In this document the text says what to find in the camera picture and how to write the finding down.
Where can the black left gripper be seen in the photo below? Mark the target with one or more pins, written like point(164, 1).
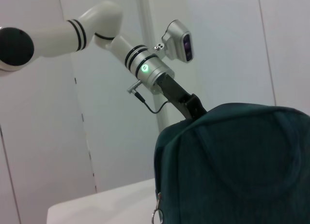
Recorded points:
point(174, 91)

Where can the dark teal insulated lunch bag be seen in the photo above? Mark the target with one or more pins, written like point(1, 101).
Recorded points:
point(230, 166)

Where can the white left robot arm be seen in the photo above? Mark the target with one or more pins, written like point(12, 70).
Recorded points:
point(58, 40)

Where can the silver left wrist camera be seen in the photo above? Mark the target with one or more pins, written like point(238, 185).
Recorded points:
point(179, 40)

